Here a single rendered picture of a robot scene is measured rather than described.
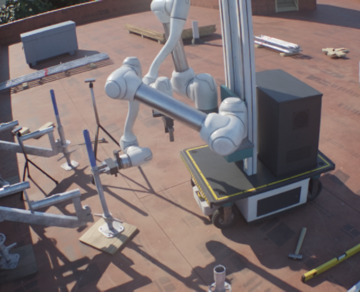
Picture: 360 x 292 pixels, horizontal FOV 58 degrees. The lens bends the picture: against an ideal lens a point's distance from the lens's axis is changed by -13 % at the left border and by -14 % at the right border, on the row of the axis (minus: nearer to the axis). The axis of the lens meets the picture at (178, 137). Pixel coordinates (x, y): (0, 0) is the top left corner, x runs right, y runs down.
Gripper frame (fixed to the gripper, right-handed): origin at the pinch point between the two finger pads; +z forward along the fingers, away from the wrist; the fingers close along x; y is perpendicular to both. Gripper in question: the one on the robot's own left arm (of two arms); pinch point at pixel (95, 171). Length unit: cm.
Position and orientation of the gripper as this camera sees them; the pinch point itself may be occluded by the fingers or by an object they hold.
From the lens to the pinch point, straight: 229.3
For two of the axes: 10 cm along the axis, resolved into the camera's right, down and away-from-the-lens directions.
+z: -8.9, 2.9, -3.6
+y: 1.0, 8.8, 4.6
